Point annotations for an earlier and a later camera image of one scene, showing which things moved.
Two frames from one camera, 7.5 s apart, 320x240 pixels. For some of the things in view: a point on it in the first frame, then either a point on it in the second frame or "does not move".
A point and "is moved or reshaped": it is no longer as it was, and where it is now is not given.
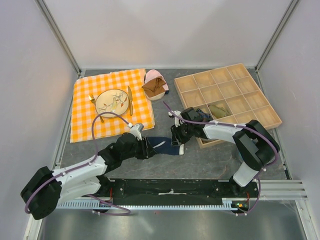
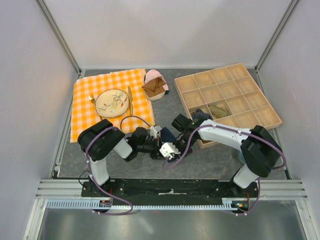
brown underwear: (154, 87) does not move
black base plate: (166, 191) does not move
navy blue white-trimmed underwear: (163, 145) is moved or reshaped
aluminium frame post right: (291, 7) does not move
